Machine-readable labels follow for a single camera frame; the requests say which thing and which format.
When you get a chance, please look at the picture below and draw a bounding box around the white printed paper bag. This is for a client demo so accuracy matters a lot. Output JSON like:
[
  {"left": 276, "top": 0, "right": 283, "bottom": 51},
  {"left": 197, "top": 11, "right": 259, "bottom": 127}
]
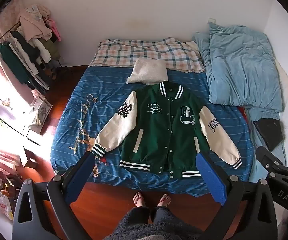
[{"left": 29, "top": 94, "right": 53, "bottom": 131}]

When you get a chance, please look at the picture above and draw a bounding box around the plaid blanket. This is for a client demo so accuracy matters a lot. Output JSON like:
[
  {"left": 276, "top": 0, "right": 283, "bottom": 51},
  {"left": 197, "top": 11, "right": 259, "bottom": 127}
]
[{"left": 89, "top": 37, "right": 206, "bottom": 73}]

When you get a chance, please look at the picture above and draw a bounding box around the person's right foot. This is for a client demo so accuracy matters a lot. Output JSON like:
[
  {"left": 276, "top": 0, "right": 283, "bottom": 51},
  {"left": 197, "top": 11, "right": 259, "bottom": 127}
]
[{"left": 156, "top": 193, "right": 171, "bottom": 208}]

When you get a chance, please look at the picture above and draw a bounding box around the green varsity jacket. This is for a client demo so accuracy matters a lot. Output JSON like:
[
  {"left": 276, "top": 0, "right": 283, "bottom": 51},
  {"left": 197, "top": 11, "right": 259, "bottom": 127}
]
[{"left": 92, "top": 81, "right": 243, "bottom": 180}]

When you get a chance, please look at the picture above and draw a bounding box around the pink clothes pile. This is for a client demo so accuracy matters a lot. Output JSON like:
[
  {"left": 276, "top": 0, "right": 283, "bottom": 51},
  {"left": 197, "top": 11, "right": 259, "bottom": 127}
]
[{"left": 19, "top": 4, "right": 53, "bottom": 43}]

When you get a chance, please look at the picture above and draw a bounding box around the cardboard box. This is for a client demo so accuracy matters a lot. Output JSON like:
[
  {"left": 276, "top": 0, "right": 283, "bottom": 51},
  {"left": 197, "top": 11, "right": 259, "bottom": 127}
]
[{"left": 19, "top": 149, "right": 38, "bottom": 168}]

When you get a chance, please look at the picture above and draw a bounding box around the person's foot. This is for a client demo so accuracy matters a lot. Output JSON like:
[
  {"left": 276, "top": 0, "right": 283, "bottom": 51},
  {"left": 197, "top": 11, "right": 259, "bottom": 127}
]
[
  {"left": 156, "top": 193, "right": 171, "bottom": 208},
  {"left": 132, "top": 191, "right": 146, "bottom": 208}
]

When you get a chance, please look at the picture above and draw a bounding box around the rack of hanging clothes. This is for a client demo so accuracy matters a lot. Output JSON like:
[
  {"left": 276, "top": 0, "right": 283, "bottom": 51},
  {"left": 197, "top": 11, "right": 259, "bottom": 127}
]
[{"left": 0, "top": 29, "right": 63, "bottom": 94}]

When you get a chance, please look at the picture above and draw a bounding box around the blue printed bed sheet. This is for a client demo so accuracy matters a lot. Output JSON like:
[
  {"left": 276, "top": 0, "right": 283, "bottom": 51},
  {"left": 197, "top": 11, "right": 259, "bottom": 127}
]
[{"left": 50, "top": 64, "right": 287, "bottom": 198}]

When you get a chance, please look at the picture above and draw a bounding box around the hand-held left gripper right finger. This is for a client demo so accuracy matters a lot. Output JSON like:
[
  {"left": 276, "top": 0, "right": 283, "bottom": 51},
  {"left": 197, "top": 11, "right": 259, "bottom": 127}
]
[{"left": 196, "top": 152, "right": 278, "bottom": 240}]

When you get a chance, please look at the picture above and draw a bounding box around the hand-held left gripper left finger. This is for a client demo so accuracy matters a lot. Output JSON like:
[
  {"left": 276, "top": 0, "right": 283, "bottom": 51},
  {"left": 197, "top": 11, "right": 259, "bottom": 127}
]
[{"left": 13, "top": 152, "right": 96, "bottom": 240}]

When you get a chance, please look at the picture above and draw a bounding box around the pink plush toy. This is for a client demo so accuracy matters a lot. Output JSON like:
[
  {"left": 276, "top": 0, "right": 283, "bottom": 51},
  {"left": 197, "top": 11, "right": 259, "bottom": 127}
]
[{"left": 46, "top": 19, "right": 61, "bottom": 42}]

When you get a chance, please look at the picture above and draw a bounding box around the light blue duvet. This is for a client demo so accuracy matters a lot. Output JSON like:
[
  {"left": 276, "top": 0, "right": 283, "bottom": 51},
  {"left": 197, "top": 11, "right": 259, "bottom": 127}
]
[{"left": 192, "top": 22, "right": 284, "bottom": 113}]

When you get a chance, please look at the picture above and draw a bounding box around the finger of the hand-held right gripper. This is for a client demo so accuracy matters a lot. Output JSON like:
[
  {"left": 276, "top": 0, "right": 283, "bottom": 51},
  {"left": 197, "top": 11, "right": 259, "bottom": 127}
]
[{"left": 256, "top": 146, "right": 285, "bottom": 174}]

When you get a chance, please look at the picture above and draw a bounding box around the white plastic bag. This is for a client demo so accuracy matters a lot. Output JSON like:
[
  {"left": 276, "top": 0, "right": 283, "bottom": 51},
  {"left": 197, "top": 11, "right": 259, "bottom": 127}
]
[{"left": 0, "top": 187, "right": 14, "bottom": 221}]

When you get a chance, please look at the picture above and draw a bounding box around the dark bag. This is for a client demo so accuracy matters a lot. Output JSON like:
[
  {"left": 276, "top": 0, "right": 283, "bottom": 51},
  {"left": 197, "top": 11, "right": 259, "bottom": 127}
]
[{"left": 0, "top": 171, "right": 23, "bottom": 193}]

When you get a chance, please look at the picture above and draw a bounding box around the person's left foot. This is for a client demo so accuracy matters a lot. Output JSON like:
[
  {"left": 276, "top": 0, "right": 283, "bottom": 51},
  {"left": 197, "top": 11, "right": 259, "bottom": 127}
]
[{"left": 132, "top": 191, "right": 146, "bottom": 208}]

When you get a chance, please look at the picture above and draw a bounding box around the white fluffy pillow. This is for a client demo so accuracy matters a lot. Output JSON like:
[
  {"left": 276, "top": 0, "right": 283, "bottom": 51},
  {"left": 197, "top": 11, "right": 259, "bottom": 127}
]
[{"left": 126, "top": 58, "right": 169, "bottom": 85}]

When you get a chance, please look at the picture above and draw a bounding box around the red cloth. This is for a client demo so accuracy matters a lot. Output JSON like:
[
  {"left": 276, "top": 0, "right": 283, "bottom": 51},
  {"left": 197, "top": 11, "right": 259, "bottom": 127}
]
[{"left": 237, "top": 106, "right": 250, "bottom": 124}]

